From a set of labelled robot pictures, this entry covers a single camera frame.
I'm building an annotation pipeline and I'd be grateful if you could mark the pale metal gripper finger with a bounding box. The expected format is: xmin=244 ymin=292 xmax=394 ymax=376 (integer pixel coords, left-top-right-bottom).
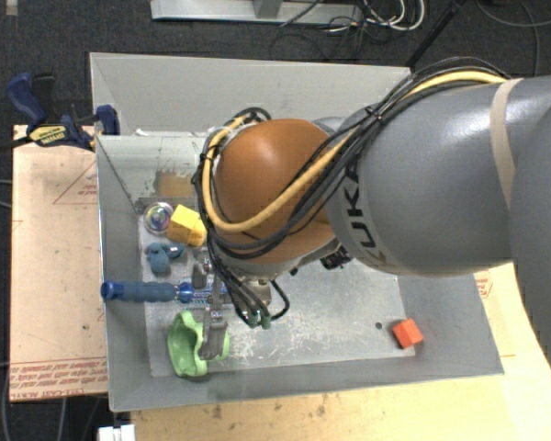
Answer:
xmin=213 ymin=310 xmax=230 ymax=358
xmin=197 ymin=309 xmax=216 ymax=361

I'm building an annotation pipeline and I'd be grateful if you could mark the light green cup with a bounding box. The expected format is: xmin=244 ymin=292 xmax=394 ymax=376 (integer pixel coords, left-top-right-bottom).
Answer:
xmin=166 ymin=310 xmax=232 ymax=379

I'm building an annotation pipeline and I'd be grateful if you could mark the grey metal bin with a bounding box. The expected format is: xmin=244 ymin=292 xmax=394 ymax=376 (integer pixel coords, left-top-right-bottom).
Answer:
xmin=89 ymin=51 xmax=506 ymax=413

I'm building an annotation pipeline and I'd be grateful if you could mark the teal blue toy animal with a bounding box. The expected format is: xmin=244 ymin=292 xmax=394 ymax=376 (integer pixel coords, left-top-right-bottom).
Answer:
xmin=144 ymin=241 xmax=187 ymax=277

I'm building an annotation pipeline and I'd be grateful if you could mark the yellow block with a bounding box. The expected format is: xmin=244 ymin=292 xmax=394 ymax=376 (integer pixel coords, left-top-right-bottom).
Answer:
xmin=164 ymin=203 xmax=208 ymax=248

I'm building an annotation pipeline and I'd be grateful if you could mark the clear iridescent glass ball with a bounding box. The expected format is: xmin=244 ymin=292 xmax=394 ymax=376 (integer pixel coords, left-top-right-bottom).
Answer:
xmin=142 ymin=201 xmax=174 ymax=235

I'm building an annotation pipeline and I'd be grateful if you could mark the orange block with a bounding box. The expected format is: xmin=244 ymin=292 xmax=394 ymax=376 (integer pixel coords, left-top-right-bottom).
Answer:
xmin=391 ymin=318 xmax=425 ymax=350

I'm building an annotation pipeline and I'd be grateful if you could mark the blue-handled tool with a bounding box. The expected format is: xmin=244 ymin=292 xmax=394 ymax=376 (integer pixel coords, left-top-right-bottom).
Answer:
xmin=99 ymin=279 xmax=197 ymax=305

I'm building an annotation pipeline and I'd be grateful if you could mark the black cylinder on white bracket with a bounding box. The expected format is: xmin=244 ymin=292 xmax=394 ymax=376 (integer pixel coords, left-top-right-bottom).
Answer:
xmin=320 ymin=245 xmax=353 ymax=272

